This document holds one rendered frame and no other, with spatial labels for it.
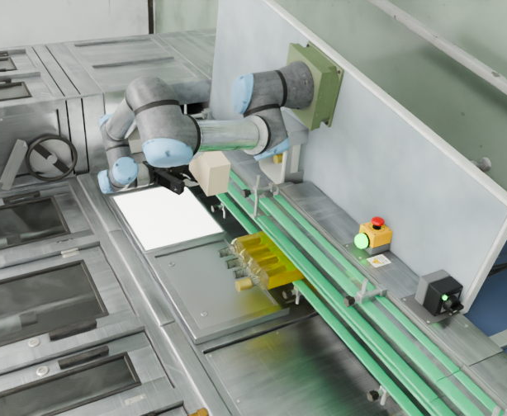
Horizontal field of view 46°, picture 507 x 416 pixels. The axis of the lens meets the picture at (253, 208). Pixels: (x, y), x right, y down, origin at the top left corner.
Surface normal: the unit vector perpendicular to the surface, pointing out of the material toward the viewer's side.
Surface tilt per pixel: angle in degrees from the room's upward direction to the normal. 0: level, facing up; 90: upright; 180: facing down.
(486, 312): 90
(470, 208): 0
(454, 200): 0
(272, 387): 91
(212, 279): 90
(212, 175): 90
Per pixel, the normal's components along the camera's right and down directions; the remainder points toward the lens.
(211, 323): 0.06, -0.84
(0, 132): 0.47, 0.51
